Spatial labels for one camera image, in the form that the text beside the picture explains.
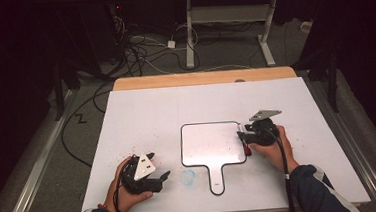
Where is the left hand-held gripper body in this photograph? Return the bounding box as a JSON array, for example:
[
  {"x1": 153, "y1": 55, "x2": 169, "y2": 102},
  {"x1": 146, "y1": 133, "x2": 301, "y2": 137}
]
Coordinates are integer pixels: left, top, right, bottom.
[{"x1": 118, "y1": 151, "x2": 165, "y2": 196}]

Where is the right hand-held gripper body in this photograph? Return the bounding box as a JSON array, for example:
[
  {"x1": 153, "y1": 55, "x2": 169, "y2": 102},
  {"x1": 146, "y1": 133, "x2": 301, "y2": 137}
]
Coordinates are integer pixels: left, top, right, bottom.
[{"x1": 241, "y1": 107, "x2": 285, "y2": 149}]

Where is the small whiteboard with handle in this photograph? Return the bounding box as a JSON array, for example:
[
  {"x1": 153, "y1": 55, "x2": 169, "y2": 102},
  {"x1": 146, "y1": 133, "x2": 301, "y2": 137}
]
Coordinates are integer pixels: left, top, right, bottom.
[{"x1": 177, "y1": 119, "x2": 251, "y2": 199}]

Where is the person's right hand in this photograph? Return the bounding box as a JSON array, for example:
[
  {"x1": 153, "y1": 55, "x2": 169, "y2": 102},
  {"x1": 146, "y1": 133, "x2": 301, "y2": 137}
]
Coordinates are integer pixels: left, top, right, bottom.
[{"x1": 248, "y1": 123, "x2": 301, "y2": 178}]

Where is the person's left hand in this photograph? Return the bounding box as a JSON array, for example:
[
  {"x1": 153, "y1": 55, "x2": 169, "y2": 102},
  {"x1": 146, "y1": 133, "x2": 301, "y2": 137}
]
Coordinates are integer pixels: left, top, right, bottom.
[{"x1": 101, "y1": 155, "x2": 156, "y2": 212}]

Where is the white table cover sheet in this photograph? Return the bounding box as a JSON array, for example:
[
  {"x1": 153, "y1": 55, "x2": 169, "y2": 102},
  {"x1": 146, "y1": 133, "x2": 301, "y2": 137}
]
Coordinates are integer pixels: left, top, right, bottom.
[{"x1": 71, "y1": 72, "x2": 372, "y2": 212}]

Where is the small white box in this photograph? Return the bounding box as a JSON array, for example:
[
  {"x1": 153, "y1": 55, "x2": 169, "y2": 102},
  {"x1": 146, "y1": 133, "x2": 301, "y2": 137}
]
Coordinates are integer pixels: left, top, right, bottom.
[{"x1": 298, "y1": 19, "x2": 315, "y2": 35}]

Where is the right hand-held gripper cable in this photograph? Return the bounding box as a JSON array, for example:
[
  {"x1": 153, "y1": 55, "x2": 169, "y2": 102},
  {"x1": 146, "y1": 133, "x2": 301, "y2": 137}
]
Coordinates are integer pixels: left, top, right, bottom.
[{"x1": 265, "y1": 125, "x2": 298, "y2": 212}]

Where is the hand-held gripper cable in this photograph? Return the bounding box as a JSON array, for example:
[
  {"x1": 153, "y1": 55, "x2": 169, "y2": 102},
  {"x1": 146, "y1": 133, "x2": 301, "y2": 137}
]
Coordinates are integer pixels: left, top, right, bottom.
[
  {"x1": 265, "y1": 125, "x2": 298, "y2": 212},
  {"x1": 110, "y1": 159, "x2": 137, "y2": 212}
]

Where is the left hand-held gripper cable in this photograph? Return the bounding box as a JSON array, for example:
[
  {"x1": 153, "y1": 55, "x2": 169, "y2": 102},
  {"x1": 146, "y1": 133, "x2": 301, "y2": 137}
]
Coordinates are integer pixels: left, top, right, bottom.
[{"x1": 110, "y1": 159, "x2": 137, "y2": 212}]

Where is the red bracelet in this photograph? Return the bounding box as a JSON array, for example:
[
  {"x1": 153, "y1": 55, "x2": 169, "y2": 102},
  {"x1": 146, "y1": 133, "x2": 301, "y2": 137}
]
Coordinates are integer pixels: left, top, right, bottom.
[{"x1": 97, "y1": 201, "x2": 118, "y2": 212}]

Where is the black floor cable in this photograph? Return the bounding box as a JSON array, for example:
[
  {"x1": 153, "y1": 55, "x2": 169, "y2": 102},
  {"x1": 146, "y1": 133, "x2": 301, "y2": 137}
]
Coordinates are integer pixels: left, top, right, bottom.
[{"x1": 56, "y1": 80, "x2": 118, "y2": 171}]

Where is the aluminium floor rail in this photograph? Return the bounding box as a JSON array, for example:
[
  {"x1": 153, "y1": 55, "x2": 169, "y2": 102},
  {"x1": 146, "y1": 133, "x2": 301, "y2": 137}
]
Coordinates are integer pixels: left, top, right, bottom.
[
  {"x1": 0, "y1": 89, "x2": 86, "y2": 212},
  {"x1": 303, "y1": 72, "x2": 376, "y2": 212}
]

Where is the tangle of floor cables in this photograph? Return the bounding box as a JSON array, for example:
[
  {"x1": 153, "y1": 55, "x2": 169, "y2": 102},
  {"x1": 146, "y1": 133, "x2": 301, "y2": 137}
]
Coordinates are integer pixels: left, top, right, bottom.
[{"x1": 110, "y1": 0, "x2": 205, "y2": 79}]

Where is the white desk frame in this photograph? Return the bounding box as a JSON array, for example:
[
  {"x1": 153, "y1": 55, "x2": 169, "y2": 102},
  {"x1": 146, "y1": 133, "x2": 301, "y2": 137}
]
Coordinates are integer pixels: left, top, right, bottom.
[{"x1": 168, "y1": 0, "x2": 328, "y2": 74}]

